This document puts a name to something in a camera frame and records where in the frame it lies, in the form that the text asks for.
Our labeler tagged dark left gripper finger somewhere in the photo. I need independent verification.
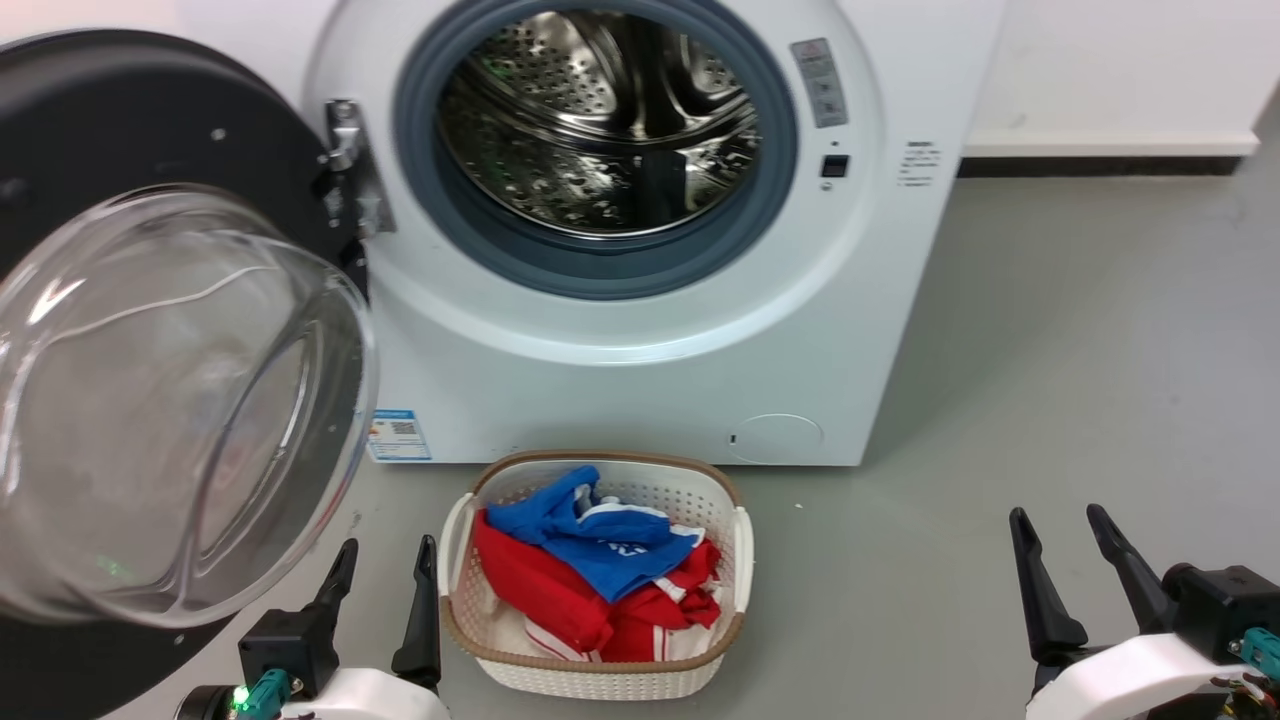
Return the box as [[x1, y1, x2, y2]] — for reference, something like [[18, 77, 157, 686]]
[[392, 535, 443, 692], [312, 538, 360, 627]]

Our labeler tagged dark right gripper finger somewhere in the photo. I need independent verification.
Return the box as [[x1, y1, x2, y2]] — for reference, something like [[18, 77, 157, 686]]
[[1009, 507, 1090, 667], [1087, 504, 1177, 634]]

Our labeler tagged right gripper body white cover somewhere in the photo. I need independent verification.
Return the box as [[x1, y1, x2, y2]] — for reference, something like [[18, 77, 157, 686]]
[[1025, 632, 1261, 720]]

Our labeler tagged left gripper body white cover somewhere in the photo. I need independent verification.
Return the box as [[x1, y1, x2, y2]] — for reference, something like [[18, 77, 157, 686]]
[[175, 666, 451, 720]]

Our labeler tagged black round washer door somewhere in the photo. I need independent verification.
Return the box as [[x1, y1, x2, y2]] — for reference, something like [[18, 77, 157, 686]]
[[0, 28, 381, 720]]

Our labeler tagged white front-load washing machine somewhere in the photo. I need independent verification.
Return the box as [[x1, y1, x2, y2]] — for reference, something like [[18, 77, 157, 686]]
[[180, 0, 1006, 468]]

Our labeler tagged grey rubber door gasket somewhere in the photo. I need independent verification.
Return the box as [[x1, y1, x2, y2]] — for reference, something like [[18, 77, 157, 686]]
[[393, 0, 799, 301]]

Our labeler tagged metal door hinge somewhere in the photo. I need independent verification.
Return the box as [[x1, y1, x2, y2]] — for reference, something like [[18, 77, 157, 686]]
[[318, 98, 396, 241]]

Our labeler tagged stainless steel washer drum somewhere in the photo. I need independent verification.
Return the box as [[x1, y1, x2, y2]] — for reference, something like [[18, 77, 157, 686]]
[[437, 10, 761, 239]]

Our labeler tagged red white-striped garment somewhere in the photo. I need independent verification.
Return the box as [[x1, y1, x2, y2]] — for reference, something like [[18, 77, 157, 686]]
[[472, 509, 723, 663]]

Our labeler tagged blue energy label sticker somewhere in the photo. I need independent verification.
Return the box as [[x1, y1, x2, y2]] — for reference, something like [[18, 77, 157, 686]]
[[367, 409, 433, 462]]

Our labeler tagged white brown-rimmed laundry basket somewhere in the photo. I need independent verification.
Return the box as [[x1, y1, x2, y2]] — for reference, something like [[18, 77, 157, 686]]
[[439, 450, 754, 701]]

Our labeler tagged blue garment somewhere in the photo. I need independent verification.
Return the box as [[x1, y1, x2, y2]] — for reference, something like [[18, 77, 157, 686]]
[[485, 465, 704, 603]]

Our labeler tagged round drain filter cover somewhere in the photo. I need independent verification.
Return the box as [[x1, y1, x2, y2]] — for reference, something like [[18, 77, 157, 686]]
[[727, 413, 825, 465]]

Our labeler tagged black baseboard strip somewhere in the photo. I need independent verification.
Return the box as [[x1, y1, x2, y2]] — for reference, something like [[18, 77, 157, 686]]
[[958, 156, 1241, 179]]

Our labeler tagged small text sticker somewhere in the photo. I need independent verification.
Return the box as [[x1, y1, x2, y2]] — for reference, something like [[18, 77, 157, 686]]
[[898, 140, 943, 189]]

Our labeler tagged grey warning sticker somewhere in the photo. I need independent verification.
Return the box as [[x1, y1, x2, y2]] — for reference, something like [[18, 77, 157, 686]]
[[790, 38, 849, 129]]

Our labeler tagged teal left cable connector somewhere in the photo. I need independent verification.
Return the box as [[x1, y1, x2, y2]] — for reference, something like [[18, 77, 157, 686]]
[[235, 670, 292, 717]]

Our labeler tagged teal cable connector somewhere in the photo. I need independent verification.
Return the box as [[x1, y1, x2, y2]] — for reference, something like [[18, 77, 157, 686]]
[[1238, 628, 1280, 683], [235, 670, 292, 717]]

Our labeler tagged teal right cable connector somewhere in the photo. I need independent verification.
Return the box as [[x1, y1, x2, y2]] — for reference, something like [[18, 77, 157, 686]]
[[1238, 628, 1280, 683]]

